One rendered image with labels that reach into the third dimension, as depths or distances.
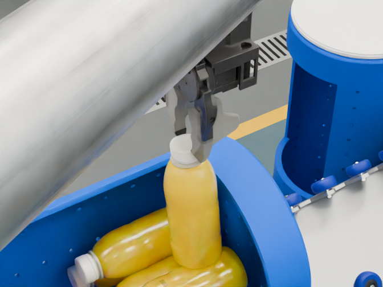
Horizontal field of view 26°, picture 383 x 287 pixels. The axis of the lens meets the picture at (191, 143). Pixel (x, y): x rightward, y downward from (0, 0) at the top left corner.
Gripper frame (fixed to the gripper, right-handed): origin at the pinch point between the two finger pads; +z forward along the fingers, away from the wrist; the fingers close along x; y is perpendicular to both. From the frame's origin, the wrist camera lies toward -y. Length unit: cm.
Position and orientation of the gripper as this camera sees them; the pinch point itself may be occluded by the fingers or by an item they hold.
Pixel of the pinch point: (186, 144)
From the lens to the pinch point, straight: 98.9
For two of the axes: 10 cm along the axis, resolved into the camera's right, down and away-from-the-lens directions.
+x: -5.2, -5.8, 6.3
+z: 0.0, 7.4, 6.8
